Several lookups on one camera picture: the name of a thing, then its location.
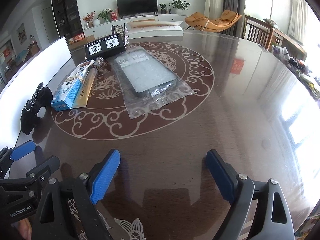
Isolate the black knitted cloth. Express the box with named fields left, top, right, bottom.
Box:
left=20, top=82, right=53, bottom=135

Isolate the blue white medicine box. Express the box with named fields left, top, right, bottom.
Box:
left=51, top=60, right=94, bottom=112

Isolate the gold cream tube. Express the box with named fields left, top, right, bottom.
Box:
left=72, top=56, right=104, bottom=109

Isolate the phone case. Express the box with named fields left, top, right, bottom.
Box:
left=108, top=46, right=196, bottom=119

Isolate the black box with pictures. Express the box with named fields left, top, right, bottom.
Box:
left=85, top=33, right=125, bottom=61

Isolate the person's left hand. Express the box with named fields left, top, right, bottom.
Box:
left=11, top=218, right=32, bottom=240

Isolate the large white cardboard box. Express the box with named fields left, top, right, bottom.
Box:
left=0, top=37, right=72, bottom=148

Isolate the brown cardboard box on floor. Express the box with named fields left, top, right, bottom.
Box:
left=68, top=35, right=95, bottom=50

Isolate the red flower vase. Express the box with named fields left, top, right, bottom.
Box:
left=82, top=11, right=95, bottom=28

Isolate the white tv cabinet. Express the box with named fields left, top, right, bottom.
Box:
left=84, top=14, right=187, bottom=38

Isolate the black display cabinet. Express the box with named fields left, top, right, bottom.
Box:
left=51, top=0, right=83, bottom=41

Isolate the green plant left of tv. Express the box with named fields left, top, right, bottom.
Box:
left=98, top=9, right=112, bottom=22

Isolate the white flat box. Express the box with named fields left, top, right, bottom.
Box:
left=125, top=21, right=183, bottom=39

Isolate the wooden dining chair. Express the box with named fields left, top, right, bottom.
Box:
left=242, top=15, right=274, bottom=50

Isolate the black television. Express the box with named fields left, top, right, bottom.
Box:
left=117, top=0, right=158, bottom=17

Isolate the orange lounge chair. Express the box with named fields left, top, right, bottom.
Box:
left=185, top=10, right=242, bottom=33

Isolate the small potted plant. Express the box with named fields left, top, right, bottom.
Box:
left=159, top=3, right=167, bottom=14

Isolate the green potted plant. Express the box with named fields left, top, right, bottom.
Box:
left=169, top=0, right=190, bottom=14

